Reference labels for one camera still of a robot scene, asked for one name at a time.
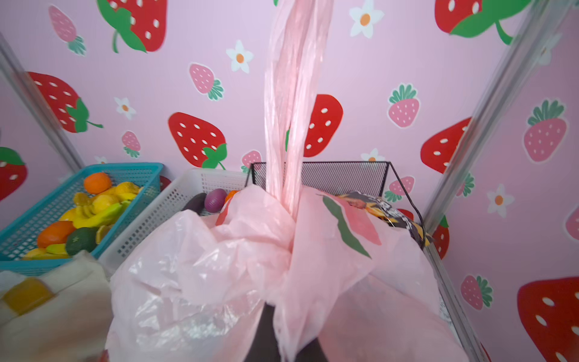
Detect white plastic vegetable basket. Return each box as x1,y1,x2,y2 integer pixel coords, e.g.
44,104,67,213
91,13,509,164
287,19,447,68
98,168,248,275

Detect long yellow toy banana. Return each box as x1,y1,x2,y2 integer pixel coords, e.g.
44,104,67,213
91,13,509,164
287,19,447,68
59,202,131,229

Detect long dark purple eggplant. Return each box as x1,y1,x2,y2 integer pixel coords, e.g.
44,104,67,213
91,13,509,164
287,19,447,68
182,192,207,215

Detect black wire mesh basket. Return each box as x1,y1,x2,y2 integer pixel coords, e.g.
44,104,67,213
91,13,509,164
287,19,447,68
243,160,489,362

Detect white canvas tote bag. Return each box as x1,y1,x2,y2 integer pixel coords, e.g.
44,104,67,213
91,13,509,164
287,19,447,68
1,252,112,361

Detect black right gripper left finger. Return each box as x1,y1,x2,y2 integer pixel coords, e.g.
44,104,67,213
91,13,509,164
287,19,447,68
244,304,281,362

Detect yellow toy lemon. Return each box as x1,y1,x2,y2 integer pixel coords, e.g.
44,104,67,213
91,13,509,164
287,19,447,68
91,182,142,214

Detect colourful snack packet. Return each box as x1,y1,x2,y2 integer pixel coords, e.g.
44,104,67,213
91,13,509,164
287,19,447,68
335,192,434,247

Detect orange toy tangerine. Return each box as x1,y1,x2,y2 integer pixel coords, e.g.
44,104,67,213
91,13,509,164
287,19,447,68
84,172,112,195

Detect dark green round toy fruit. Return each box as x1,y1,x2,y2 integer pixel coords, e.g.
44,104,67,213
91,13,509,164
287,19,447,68
65,228,98,256

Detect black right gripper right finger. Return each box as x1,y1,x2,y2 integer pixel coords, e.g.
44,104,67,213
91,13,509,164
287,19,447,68
296,338,328,362

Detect teal plastic fruit basket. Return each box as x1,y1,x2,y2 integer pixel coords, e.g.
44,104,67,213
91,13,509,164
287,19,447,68
1,163,163,277

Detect orange toy pumpkin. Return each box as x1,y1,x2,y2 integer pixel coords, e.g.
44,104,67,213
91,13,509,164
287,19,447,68
225,190,238,203

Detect pink plastic grocery bag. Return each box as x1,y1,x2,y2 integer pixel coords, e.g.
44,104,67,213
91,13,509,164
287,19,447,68
106,1,467,361

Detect large orange toy fruit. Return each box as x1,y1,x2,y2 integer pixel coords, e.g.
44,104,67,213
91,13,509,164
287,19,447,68
37,221,76,249

